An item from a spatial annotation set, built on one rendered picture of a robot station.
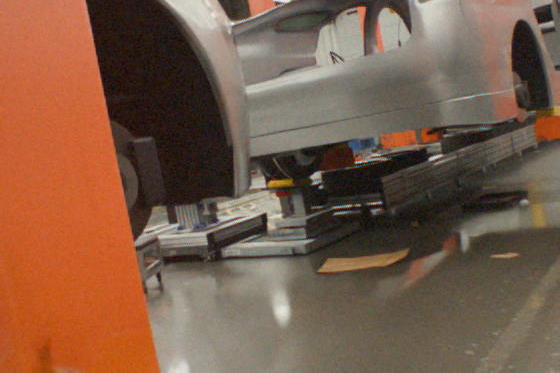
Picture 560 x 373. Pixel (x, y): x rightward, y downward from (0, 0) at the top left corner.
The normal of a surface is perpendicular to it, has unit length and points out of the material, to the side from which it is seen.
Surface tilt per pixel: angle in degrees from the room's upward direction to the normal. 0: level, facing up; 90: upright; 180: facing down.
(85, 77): 90
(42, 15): 90
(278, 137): 107
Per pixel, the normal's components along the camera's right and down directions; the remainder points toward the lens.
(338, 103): -0.50, 0.44
